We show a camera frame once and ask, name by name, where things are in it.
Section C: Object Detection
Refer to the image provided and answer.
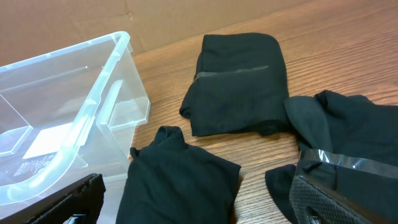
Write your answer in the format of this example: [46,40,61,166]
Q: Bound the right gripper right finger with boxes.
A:
[289,175,397,224]

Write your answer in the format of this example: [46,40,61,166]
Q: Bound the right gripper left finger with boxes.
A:
[1,174,106,224]

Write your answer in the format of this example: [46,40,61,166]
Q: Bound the white label in bin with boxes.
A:
[22,123,72,159]

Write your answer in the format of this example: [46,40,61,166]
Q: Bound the black taped garment right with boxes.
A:
[265,90,397,223]

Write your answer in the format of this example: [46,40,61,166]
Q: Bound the clear plastic storage bin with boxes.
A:
[1,31,150,223]

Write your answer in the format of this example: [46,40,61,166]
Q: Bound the large folded black garment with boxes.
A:
[179,33,291,136]

